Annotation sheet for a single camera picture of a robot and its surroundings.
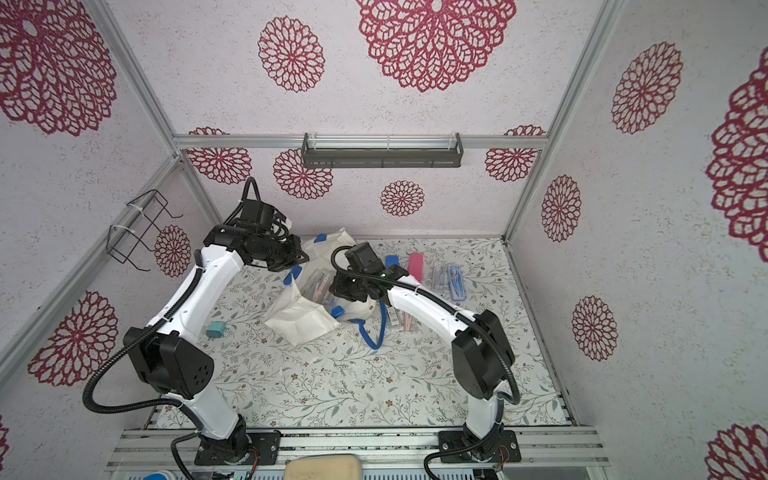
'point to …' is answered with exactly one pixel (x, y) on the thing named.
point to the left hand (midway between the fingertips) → (309, 259)
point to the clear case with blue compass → (456, 282)
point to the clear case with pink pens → (408, 323)
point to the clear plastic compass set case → (440, 277)
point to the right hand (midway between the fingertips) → (327, 284)
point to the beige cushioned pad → (324, 467)
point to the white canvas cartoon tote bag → (310, 309)
